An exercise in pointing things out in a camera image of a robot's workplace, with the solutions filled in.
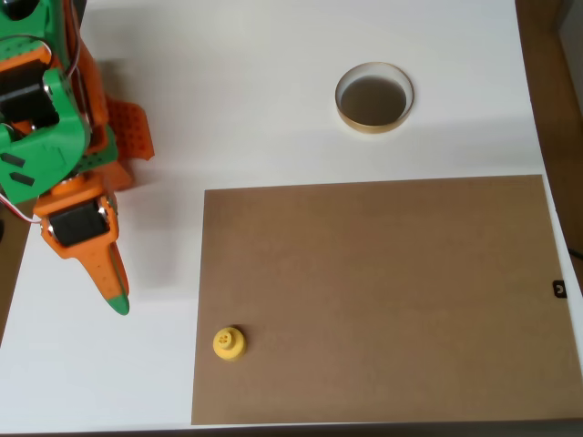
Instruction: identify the small yellow plastic piece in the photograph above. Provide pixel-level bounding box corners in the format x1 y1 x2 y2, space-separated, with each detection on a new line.
212 326 250 364

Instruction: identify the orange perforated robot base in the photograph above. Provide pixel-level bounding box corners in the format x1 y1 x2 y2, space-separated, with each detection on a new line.
106 97 157 191

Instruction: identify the round shallow tape ring dish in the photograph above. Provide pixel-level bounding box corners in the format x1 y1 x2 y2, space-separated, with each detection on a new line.
334 61 416 136

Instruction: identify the white base board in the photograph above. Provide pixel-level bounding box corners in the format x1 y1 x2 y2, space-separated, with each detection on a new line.
0 0 583 433

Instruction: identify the brown fibreboard sheet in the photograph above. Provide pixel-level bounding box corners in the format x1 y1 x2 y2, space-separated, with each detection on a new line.
189 174 583 427

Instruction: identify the white red servo cable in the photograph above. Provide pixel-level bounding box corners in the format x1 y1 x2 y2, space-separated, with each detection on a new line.
0 193 45 224

